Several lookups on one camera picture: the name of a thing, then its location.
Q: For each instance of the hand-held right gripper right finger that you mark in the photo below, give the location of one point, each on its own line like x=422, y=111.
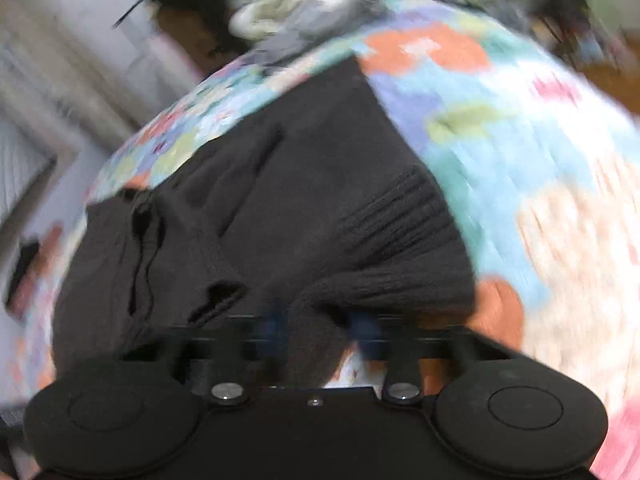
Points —
x=361, y=331

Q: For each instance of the black knit sweater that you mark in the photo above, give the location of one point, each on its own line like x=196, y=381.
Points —
x=300, y=200

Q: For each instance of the red storage box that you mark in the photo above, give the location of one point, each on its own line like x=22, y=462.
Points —
x=47, y=255

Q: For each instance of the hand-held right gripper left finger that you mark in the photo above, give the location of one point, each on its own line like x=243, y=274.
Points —
x=272, y=327

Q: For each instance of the grey garment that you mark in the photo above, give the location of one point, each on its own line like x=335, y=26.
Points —
x=295, y=42

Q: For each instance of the floral quilt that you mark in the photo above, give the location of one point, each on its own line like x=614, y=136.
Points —
x=525, y=160

